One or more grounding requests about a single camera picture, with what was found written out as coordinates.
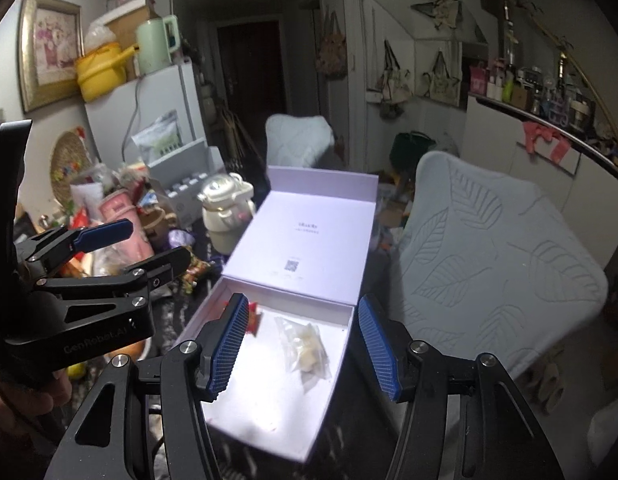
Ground white counter cabinet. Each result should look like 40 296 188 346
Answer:
461 92 618 271

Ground row of bottles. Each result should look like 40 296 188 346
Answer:
469 5 597 131

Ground yellow pot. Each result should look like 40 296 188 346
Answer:
75 42 140 102

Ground dark brown door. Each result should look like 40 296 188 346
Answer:
216 20 282 126

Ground floral tote bag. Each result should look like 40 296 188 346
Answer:
316 10 348 81

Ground brown cardboard box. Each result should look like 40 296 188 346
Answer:
105 0 160 53

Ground woven round mat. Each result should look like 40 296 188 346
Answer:
50 129 94 206

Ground green electric kettle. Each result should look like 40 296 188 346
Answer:
135 15 182 77

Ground beige slippers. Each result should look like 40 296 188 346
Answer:
526 350 574 416

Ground grey leaf-pattern chair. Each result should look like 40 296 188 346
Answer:
391 151 610 386

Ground white gift box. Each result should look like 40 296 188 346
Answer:
171 165 380 463

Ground green bag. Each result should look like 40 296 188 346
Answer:
391 131 437 171

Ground canvas tote bag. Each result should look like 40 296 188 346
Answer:
379 40 414 106
421 50 462 108

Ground framed flower picture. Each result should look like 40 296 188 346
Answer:
16 0 84 113

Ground pink cloth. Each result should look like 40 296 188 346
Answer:
521 121 572 165

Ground pink cup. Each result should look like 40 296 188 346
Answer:
99 192 154 266

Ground purple wrapped item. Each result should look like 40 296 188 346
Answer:
168 229 196 251

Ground colourful snack packet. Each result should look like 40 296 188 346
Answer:
181 255 214 286

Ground brown mug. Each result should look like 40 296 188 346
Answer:
138 206 168 235

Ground cream thermos bottle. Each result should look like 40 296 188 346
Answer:
196 172 257 253

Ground grey cardboard organizer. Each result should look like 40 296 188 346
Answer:
146 139 224 211

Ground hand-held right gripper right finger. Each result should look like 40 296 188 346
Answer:
356 294 567 480

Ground red snack packet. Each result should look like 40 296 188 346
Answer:
221 299 264 337

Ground white quilted chair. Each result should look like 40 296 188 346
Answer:
265 114 336 170

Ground clear plastic bag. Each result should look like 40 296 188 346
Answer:
274 314 332 393

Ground white plastic bag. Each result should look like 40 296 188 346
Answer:
84 20 117 51

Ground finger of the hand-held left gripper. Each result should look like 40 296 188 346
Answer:
14 219 134 273
36 246 192 306

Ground green white pouch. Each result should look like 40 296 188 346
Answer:
131 110 182 161

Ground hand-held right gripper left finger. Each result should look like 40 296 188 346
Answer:
44 292 252 480

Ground white refrigerator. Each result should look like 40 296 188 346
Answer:
84 60 210 166

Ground person's left hand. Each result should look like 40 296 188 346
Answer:
0 370 72 456

